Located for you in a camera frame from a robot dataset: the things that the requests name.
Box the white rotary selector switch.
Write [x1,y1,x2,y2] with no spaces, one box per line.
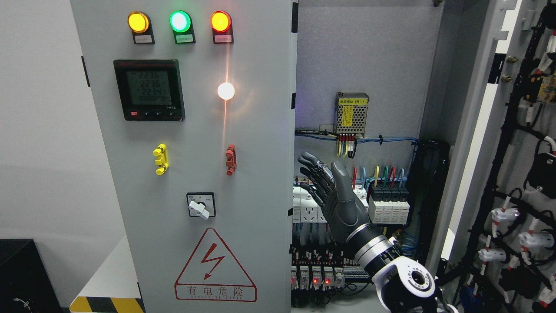
[186,192,216,220]

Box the grey cabinet door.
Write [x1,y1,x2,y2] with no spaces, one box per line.
[421,0,555,313]
[71,0,297,313]

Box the black right cable conduit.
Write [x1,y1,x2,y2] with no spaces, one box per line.
[410,140,470,287]

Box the relay terminal row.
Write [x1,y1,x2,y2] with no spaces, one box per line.
[289,241,371,291]

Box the yellow terminal post block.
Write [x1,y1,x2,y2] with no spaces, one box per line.
[153,143,169,176]

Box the green indicator lamp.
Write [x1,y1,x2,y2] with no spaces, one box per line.
[169,10,192,33]

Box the black digital power meter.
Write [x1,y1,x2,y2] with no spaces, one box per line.
[113,59,186,121]

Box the yellow indicator lamp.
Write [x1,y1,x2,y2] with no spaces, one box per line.
[127,11,150,33]

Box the white socket breaker row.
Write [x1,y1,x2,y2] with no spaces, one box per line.
[292,184,374,223]

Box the red terminal post block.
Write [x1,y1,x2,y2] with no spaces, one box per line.
[225,144,237,176]

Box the red indicator lamp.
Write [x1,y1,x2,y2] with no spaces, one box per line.
[210,10,231,33]

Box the metal mesh power supply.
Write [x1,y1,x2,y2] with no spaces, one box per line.
[335,92,369,137]

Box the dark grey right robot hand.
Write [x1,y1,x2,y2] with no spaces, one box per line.
[298,152,381,247]

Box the red electric hazard sticker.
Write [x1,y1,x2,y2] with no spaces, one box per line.
[174,227,258,303]

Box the black surge protector block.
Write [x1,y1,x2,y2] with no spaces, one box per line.
[368,183,410,225]

